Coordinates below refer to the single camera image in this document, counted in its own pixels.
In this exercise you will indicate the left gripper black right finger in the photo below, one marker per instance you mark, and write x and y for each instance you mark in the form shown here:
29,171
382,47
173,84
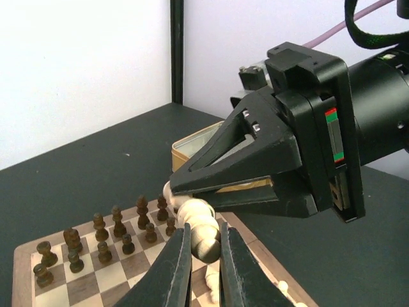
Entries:
242,281

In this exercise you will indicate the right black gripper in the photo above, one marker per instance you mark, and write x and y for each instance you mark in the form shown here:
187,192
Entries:
313,90

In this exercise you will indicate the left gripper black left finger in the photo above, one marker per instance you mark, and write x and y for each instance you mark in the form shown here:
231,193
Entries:
168,281

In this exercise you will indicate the wooden chess board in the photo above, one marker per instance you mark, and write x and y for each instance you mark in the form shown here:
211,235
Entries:
23,293

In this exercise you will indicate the row of dark chess pieces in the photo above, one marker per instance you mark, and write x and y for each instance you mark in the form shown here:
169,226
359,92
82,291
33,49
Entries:
105,236

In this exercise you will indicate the pile of light chess pieces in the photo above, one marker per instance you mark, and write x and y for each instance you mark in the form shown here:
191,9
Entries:
212,278

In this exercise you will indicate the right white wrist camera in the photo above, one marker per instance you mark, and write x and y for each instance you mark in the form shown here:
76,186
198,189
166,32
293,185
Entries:
252,78

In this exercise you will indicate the light chess piece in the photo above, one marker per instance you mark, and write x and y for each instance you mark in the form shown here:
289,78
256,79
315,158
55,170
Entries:
175,201
205,231

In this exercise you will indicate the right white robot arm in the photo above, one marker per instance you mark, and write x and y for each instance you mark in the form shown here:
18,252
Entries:
379,92

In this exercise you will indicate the silver metal tin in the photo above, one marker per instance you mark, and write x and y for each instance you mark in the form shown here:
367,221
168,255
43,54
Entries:
184,149

